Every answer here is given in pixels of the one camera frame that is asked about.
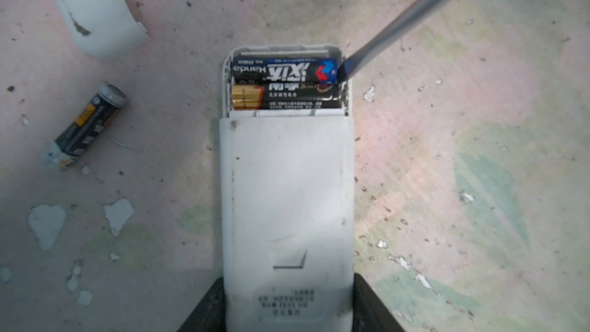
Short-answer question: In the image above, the white battery cover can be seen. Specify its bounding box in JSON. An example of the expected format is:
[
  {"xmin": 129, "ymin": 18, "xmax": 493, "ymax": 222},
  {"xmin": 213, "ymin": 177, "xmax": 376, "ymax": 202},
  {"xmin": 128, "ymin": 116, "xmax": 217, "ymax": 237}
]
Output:
[{"xmin": 55, "ymin": 0, "xmax": 150, "ymax": 61}]

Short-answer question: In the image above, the white remote control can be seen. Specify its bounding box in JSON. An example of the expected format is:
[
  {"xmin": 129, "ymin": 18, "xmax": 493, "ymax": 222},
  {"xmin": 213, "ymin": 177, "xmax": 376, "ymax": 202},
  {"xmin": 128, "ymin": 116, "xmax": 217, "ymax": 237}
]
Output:
[{"xmin": 219, "ymin": 44, "xmax": 354, "ymax": 331}]

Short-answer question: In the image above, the black gold battery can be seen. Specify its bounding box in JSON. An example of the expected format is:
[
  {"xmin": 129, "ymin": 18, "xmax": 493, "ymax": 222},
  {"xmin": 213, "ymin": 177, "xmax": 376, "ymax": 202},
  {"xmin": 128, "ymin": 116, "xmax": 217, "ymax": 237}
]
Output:
[{"xmin": 230, "ymin": 82, "xmax": 344, "ymax": 110}]

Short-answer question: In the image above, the small dark battery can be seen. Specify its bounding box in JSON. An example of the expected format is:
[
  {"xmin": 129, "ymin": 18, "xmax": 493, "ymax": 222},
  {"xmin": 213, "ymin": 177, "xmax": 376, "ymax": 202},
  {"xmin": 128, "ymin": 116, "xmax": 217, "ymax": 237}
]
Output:
[{"xmin": 42, "ymin": 82, "xmax": 128, "ymax": 171}]

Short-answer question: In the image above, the orange handled screwdriver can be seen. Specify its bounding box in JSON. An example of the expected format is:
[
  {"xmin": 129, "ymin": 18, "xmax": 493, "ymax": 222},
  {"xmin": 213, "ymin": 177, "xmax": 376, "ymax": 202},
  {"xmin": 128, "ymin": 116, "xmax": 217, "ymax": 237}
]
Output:
[{"xmin": 337, "ymin": 0, "xmax": 450, "ymax": 82}]

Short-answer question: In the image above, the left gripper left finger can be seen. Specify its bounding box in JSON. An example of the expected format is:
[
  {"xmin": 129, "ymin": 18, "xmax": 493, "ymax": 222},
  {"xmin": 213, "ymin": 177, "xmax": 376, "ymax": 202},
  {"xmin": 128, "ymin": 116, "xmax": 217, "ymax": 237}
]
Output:
[{"xmin": 177, "ymin": 277, "xmax": 226, "ymax": 332}]

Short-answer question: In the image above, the black blue Handa battery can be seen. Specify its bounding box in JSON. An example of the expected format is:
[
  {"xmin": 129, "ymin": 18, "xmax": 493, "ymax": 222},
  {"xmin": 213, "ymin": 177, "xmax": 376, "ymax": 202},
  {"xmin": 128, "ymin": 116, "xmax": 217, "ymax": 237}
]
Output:
[{"xmin": 230, "ymin": 56, "xmax": 339, "ymax": 84}]

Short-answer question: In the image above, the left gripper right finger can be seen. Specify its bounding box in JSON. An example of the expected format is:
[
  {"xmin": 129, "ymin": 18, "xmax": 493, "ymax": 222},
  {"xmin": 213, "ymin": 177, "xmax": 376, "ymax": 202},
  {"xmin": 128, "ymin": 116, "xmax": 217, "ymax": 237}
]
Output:
[{"xmin": 352, "ymin": 273, "xmax": 405, "ymax": 332}]

